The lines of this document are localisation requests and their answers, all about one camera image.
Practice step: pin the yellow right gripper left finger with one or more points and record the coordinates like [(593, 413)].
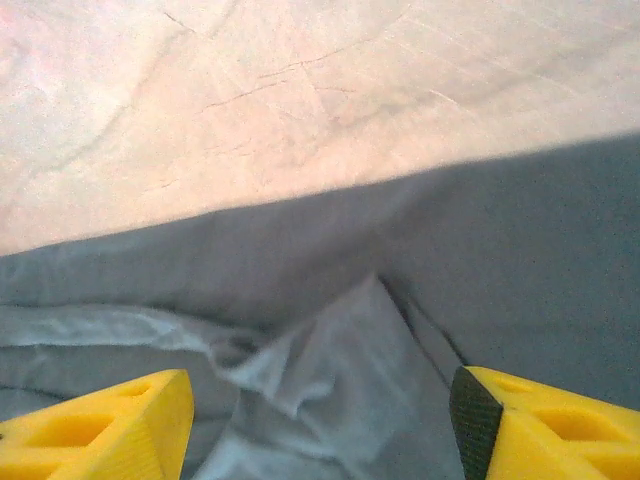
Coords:
[(100, 430)]

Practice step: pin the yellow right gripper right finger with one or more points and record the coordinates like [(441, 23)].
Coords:
[(550, 435)]

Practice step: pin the grey t-shirt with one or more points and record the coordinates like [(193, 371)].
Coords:
[(350, 250)]

